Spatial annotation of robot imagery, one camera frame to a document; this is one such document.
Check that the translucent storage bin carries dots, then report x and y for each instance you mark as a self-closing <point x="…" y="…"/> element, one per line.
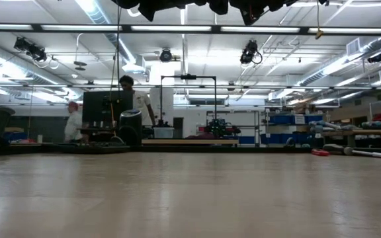
<point x="163" y="133"/>

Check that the white air vent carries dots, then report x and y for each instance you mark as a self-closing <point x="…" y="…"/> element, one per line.
<point x="354" y="47"/>

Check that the wooden workbench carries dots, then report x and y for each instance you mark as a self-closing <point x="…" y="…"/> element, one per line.
<point x="369" y="132"/>

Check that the grey metal shelf rack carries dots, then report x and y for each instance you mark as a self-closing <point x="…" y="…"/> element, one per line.
<point x="237" y="111"/>

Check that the black open bit case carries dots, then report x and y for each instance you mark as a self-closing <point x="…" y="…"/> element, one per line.
<point x="88" y="149"/>

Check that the black monitor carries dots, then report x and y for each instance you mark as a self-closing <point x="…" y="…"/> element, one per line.
<point x="94" y="105"/>

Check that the silver ceiling duct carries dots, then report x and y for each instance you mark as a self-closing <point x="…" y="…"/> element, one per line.
<point x="342" y="64"/>
<point x="94" y="13"/>

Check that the blue storage bin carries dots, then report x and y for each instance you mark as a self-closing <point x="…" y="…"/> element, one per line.
<point x="313" y="119"/>
<point x="286" y="138"/>
<point x="281" y="119"/>

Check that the black ceiling camera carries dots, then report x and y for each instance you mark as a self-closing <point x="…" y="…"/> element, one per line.
<point x="28" y="48"/>
<point x="374" y="58"/>
<point x="248" y="54"/>
<point x="166" y="55"/>

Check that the background robot with green lights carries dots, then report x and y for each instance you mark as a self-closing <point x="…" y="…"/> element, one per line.
<point x="222" y="128"/>

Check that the black camera stand frame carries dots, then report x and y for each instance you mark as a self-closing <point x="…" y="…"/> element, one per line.
<point x="188" y="77"/>

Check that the person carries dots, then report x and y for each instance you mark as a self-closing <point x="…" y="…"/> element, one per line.
<point x="74" y="125"/>
<point x="142" y="102"/>

